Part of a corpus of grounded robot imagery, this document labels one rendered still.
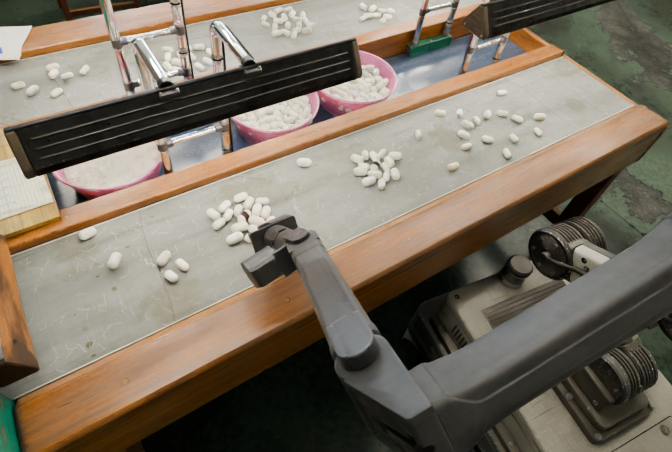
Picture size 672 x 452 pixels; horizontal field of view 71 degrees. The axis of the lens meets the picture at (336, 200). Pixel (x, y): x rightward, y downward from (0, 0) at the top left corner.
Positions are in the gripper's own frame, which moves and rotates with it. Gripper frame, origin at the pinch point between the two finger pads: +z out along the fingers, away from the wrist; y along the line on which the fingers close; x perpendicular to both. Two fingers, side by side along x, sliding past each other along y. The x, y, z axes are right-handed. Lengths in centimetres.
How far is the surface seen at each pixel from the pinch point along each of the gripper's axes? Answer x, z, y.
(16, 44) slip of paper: -60, 69, 31
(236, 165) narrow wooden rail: -13.5, 14.9, -3.5
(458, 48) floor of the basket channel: -23, 40, -106
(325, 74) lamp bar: -28.4, -14.7, -18.1
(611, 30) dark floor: 2, 117, -327
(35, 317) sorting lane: -1.1, 3.9, 45.4
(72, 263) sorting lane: -6.7, 10.5, 36.8
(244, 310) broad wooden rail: 9.6, -12.2, 11.7
